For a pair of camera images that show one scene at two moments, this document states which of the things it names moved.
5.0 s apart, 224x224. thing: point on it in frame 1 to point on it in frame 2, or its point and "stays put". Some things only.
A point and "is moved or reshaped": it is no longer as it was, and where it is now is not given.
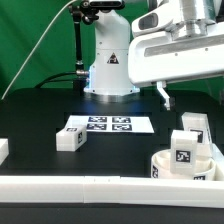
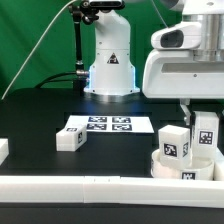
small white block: (70, 139) stays put
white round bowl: (161, 167) is moved or reshaped
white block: (183, 155) is moved or reshaped
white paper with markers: (112, 123) stays put
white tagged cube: (199, 122) is moved or reshaped
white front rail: (168, 192) stays put
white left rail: (4, 149) stays put
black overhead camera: (100, 5) stays put
